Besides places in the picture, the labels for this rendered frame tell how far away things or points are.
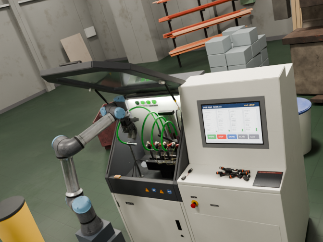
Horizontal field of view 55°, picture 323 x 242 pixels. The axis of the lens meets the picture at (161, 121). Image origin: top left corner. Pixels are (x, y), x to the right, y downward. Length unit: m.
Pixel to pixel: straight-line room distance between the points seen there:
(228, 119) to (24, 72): 10.31
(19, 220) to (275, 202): 2.56
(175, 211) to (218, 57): 3.98
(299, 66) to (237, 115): 3.44
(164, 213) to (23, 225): 1.69
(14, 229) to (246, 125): 2.58
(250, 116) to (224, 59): 3.88
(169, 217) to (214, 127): 0.82
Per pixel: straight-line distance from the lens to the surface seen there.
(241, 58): 5.76
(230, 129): 2.14
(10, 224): 3.61
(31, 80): 12.03
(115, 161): 2.68
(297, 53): 5.40
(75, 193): 2.21
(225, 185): 2.07
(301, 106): 3.87
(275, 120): 2.05
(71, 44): 12.81
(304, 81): 5.52
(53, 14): 12.90
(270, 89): 2.02
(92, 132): 1.99
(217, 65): 5.99
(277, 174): 2.09
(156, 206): 2.51
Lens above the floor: 2.21
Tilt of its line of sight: 22 degrees down
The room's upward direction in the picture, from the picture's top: 17 degrees counter-clockwise
